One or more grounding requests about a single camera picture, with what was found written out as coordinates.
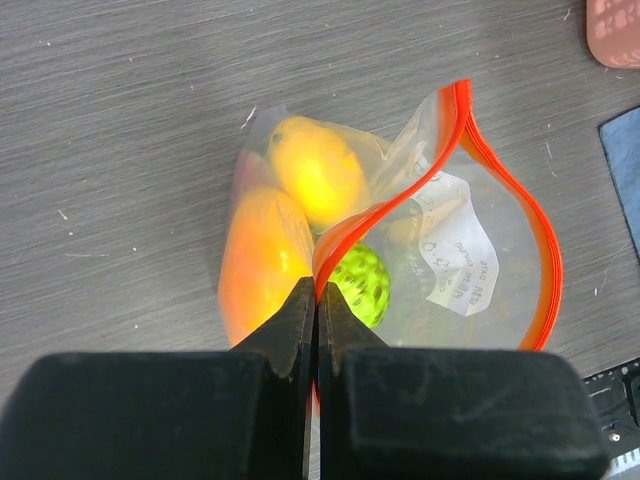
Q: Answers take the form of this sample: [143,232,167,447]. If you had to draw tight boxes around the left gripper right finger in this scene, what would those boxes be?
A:
[317,284,609,479]

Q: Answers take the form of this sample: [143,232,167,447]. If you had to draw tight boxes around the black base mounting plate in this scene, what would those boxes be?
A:
[583,358,639,480]

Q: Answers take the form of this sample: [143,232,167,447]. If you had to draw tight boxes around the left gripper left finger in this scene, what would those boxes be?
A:
[1,278,315,479]

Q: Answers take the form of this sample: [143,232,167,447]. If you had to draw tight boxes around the clear red zip top bag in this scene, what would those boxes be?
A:
[217,78,565,416]

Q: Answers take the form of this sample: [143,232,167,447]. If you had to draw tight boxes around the yellow lemon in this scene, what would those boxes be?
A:
[268,116,370,229]

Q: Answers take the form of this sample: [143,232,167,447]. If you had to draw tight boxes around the pink plastic basket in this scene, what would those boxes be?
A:
[586,0,640,69]

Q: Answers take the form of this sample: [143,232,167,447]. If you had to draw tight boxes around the blue folded cloth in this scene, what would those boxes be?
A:
[599,107,640,242]

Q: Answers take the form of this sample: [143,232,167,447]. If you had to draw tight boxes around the yellow orange mango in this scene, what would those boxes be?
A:
[218,187,314,346]

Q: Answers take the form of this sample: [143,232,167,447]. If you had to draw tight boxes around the green custard apple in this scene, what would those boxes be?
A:
[329,242,391,329]

